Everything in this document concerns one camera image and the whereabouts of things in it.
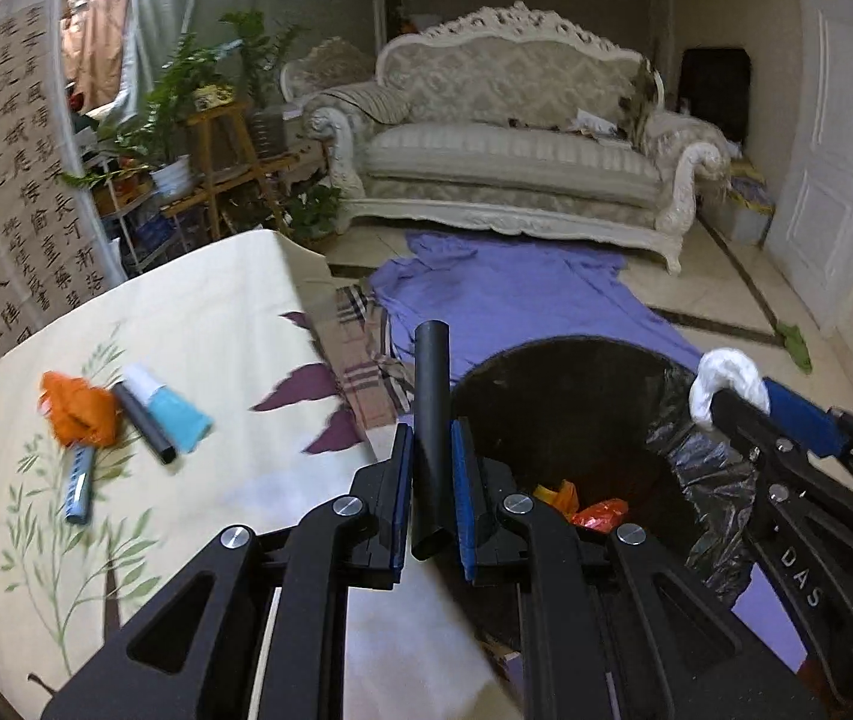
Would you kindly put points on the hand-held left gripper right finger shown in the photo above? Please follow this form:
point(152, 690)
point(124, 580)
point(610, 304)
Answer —
point(464, 495)

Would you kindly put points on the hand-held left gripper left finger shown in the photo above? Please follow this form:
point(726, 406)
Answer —
point(400, 495)

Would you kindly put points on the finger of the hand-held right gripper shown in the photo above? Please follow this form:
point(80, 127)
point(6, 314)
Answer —
point(741, 420)
point(801, 420)

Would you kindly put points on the white plastic bag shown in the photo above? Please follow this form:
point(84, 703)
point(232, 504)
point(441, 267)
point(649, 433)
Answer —
point(726, 375)

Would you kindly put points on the black tube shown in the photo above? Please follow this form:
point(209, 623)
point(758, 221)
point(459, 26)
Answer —
point(142, 420)
point(432, 427)

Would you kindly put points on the red orange plastic bag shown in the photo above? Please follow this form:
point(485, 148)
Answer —
point(599, 516)

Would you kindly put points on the black lined trash bin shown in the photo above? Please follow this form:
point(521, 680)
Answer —
point(584, 405)

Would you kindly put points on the green floor rag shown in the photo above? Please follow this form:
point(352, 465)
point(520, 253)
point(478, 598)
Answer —
point(794, 345)

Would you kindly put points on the yellow orange wrapper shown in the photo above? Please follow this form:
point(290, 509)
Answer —
point(561, 499)

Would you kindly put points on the plaid cloth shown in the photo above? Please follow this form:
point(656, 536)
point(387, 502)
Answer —
point(366, 345)

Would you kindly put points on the purple floor cloth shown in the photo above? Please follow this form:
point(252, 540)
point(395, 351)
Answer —
point(509, 292)

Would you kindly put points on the clear storage box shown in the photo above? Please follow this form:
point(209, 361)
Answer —
point(749, 202)

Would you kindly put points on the light blue tube white cap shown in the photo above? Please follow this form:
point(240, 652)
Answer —
point(175, 416)

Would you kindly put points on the floral tablecloth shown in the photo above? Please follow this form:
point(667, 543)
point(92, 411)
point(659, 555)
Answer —
point(208, 315)

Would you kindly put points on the white door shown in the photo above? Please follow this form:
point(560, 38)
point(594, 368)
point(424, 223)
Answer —
point(831, 127)

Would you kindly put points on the small floor plant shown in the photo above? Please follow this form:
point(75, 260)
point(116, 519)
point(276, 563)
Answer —
point(314, 210)

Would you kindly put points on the slim blue tube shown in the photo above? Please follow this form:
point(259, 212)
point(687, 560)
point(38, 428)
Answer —
point(79, 484)

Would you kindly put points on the papers on sofa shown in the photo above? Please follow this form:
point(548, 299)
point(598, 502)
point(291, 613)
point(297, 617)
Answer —
point(591, 124)

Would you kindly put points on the brown patterned cushion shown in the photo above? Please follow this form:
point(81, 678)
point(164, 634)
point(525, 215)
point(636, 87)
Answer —
point(644, 97)

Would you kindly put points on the ornate beige sofa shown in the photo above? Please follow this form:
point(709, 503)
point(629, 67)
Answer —
point(509, 150)

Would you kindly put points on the white metal rack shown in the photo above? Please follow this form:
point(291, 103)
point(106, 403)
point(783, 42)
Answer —
point(126, 240)

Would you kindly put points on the grey plant pot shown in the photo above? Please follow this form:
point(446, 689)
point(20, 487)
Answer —
point(268, 129)

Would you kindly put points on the white plant pot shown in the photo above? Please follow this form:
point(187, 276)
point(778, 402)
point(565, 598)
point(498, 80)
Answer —
point(171, 178)

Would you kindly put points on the beige armchair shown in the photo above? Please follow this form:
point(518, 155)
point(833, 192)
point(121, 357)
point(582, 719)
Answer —
point(336, 64)

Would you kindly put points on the yellow patterned pot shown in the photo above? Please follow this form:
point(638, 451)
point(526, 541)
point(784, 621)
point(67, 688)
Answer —
point(212, 95)

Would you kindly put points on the leafy green plant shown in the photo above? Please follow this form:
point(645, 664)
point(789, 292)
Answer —
point(171, 97)

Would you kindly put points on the tall green plant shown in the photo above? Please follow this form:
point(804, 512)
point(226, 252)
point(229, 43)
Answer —
point(261, 45)

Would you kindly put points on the white hanging sheet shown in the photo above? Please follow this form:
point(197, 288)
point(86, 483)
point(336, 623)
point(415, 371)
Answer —
point(163, 7)

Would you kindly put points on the orange curtain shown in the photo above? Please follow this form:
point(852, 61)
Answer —
point(100, 37)

